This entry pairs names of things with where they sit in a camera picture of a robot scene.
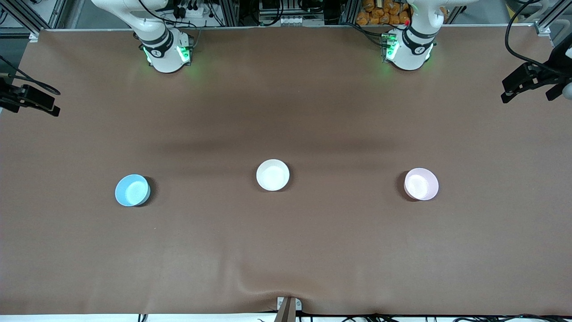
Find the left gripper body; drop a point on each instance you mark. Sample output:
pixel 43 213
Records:
pixel 560 58

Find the blue bowl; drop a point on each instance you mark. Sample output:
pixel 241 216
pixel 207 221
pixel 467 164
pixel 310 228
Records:
pixel 132 191

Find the pink bowl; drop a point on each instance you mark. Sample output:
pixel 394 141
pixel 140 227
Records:
pixel 420 184

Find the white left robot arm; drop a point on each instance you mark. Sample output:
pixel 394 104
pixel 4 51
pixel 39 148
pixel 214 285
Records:
pixel 409 56

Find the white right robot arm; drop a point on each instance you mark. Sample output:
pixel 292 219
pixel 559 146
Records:
pixel 163 53

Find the white bowl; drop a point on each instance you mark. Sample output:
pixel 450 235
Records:
pixel 272 175

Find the orange snack packs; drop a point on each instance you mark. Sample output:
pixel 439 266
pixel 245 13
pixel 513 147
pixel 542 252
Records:
pixel 380 11

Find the white power strip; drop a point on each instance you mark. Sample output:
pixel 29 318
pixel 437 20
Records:
pixel 190 12

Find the brown table cloth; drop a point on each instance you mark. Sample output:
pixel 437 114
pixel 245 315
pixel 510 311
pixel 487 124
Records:
pixel 286 112

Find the aluminium frame corner beam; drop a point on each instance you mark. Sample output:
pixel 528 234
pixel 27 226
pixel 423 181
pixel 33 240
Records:
pixel 546 30
pixel 33 20

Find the aluminium frame post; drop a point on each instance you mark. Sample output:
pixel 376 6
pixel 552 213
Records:
pixel 349 11
pixel 229 11

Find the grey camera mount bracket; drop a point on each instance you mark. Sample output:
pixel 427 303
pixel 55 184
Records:
pixel 280 304

